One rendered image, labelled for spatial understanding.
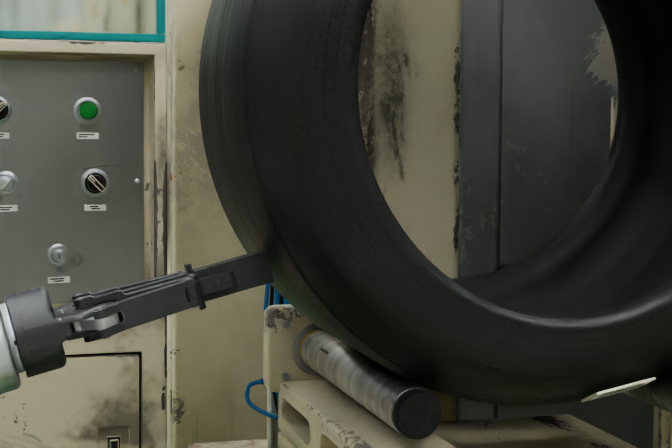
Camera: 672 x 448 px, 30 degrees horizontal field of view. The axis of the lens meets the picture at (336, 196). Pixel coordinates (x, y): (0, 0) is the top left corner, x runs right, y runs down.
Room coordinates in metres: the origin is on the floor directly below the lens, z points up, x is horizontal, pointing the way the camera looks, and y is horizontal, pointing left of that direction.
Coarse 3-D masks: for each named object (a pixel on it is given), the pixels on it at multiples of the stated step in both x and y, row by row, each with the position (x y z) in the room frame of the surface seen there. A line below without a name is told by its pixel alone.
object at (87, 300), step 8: (176, 280) 1.12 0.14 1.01; (144, 288) 1.12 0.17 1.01; (152, 288) 1.11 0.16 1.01; (88, 296) 1.10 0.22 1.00; (96, 296) 1.11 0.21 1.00; (104, 296) 1.10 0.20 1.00; (112, 296) 1.10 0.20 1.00; (120, 296) 1.10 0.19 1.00; (128, 296) 1.11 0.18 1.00; (80, 304) 1.10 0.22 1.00; (88, 304) 1.10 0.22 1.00; (200, 304) 1.12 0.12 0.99; (88, 336) 1.10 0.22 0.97; (96, 336) 1.10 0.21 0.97
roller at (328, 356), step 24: (312, 336) 1.40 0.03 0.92; (312, 360) 1.36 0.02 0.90; (336, 360) 1.28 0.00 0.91; (360, 360) 1.24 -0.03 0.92; (336, 384) 1.28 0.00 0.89; (360, 384) 1.19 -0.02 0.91; (384, 384) 1.14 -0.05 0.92; (408, 384) 1.12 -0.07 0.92; (384, 408) 1.12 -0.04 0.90; (408, 408) 1.09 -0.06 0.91; (432, 408) 1.10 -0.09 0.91; (408, 432) 1.09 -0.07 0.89; (432, 432) 1.10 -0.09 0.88
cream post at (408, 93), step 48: (384, 0) 1.47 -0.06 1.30; (432, 0) 1.49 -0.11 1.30; (384, 48) 1.47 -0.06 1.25; (432, 48) 1.49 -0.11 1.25; (384, 96) 1.47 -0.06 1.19; (432, 96) 1.49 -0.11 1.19; (384, 144) 1.47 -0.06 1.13; (432, 144) 1.49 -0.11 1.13; (384, 192) 1.47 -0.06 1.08; (432, 192) 1.49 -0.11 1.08; (432, 240) 1.49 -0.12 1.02
